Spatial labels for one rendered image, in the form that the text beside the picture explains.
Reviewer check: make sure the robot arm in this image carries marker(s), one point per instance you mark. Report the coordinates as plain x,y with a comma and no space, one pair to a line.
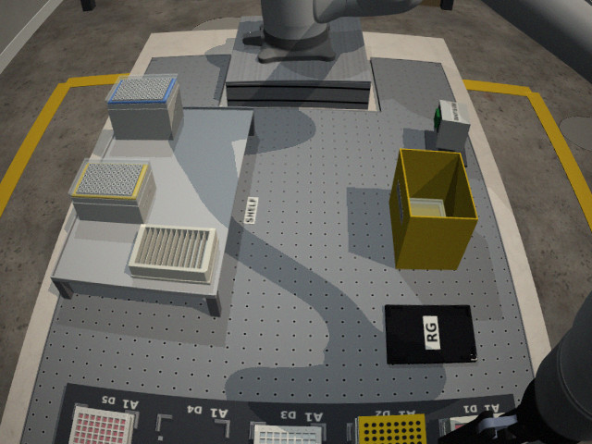
297,30

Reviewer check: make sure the black flat rectangular pad with rg label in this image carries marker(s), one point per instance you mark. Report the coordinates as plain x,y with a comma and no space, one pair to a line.
429,334

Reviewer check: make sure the grey flat table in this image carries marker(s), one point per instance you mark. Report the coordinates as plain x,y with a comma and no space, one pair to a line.
196,178

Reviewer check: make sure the beige well plate with pink wells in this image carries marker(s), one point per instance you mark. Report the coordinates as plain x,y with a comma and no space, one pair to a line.
92,426

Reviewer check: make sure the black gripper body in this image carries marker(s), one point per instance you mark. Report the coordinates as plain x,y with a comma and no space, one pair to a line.
529,419

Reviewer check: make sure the yellow open-top box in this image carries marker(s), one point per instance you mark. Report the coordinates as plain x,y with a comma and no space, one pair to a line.
431,242

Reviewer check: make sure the white trough reservoir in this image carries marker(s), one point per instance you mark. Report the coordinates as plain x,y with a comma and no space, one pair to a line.
195,270

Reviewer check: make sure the yellow tip rack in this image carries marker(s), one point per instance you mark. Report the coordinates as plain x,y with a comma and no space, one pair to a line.
389,429

